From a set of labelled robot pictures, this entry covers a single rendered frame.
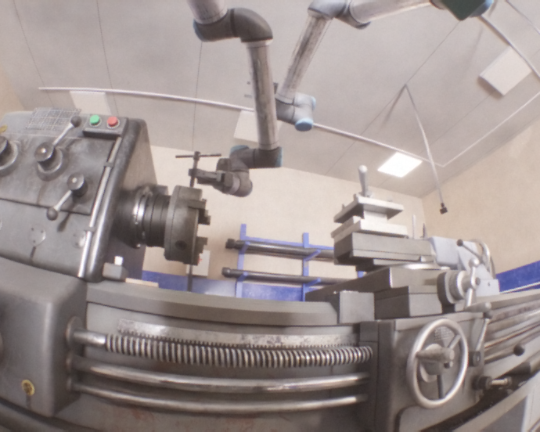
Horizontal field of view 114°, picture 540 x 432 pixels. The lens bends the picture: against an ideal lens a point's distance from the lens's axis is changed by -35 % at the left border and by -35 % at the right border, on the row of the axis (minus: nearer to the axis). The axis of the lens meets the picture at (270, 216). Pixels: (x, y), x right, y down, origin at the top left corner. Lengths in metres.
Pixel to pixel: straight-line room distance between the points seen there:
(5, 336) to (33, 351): 0.07
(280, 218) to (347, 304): 3.71
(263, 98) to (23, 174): 0.82
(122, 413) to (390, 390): 0.60
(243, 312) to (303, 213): 3.97
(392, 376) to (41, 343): 0.69
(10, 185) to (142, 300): 0.49
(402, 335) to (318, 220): 4.06
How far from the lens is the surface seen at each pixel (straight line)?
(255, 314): 0.64
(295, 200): 4.58
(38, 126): 0.93
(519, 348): 0.90
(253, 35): 0.98
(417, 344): 0.57
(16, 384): 0.61
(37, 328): 0.56
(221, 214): 4.17
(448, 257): 1.35
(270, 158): 1.12
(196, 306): 0.62
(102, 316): 0.68
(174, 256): 0.85
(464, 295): 0.72
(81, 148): 0.78
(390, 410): 0.66
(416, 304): 0.67
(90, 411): 0.74
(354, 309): 0.72
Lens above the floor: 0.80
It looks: 22 degrees up
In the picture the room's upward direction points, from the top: 3 degrees clockwise
